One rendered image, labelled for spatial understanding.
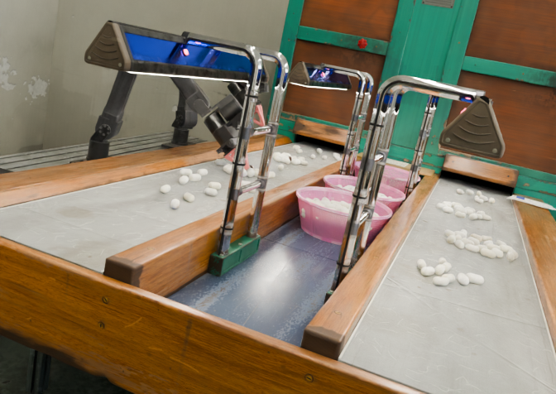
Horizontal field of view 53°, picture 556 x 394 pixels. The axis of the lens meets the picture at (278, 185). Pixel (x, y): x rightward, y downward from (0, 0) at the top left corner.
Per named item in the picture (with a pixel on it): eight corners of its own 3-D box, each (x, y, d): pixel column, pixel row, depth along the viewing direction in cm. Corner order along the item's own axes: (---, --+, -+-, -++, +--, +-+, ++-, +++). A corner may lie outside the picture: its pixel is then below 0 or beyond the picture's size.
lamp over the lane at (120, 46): (82, 62, 89) (88, 15, 87) (240, 77, 146) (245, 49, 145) (124, 72, 86) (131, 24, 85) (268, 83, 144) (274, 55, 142)
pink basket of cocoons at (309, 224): (275, 230, 147) (283, 195, 144) (305, 211, 171) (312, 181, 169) (374, 260, 139) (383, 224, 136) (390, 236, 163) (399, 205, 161)
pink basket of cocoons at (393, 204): (321, 218, 167) (328, 188, 165) (313, 196, 193) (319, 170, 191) (407, 234, 169) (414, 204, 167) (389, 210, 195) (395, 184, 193)
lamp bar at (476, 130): (437, 145, 72) (452, 88, 70) (457, 125, 130) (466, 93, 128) (501, 160, 69) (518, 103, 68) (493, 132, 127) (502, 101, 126)
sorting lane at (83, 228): (-46, 230, 95) (-46, 218, 95) (292, 146, 263) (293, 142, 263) (99, 285, 86) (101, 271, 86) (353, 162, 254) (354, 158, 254)
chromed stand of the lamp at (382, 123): (321, 312, 103) (377, 69, 93) (346, 280, 122) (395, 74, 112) (424, 348, 97) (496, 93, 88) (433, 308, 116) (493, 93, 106)
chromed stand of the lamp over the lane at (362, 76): (289, 184, 205) (315, 61, 195) (305, 176, 224) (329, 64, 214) (338, 197, 199) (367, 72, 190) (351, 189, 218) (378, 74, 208)
